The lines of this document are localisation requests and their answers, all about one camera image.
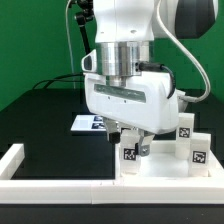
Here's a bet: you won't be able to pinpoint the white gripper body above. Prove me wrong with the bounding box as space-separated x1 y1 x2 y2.
85 72 179 134

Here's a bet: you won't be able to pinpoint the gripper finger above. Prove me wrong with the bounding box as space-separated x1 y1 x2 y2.
104 119 120 144
135 130 154 157

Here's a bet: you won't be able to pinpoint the white square table top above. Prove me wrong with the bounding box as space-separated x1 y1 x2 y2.
115 140 223 178

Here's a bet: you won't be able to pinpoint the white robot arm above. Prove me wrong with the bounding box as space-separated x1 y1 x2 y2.
82 0 218 156

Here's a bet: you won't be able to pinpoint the white U-shaped obstacle fence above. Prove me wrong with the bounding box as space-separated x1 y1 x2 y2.
0 144 224 204

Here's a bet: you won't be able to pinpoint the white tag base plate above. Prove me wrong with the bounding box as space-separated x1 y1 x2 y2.
71 115 105 132

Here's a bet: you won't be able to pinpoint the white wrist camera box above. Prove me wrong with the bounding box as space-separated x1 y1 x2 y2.
81 50 97 73

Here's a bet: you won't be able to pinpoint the black cables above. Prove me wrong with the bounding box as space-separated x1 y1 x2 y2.
32 73 86 90

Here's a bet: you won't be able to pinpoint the white cable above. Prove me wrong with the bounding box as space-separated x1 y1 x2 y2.
65 0 77 90

